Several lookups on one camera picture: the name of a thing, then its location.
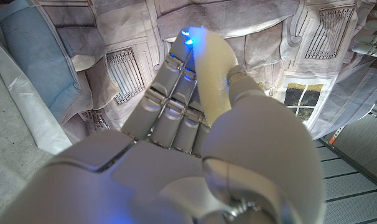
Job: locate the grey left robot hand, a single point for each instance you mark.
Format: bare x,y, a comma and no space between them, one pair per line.
373,39

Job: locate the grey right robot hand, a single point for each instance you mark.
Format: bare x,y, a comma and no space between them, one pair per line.
151,174

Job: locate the printed sofa backdrop cloth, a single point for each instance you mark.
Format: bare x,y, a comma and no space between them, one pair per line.
129,31

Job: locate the pale yellow sponge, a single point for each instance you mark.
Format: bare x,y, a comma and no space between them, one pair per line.
211,68

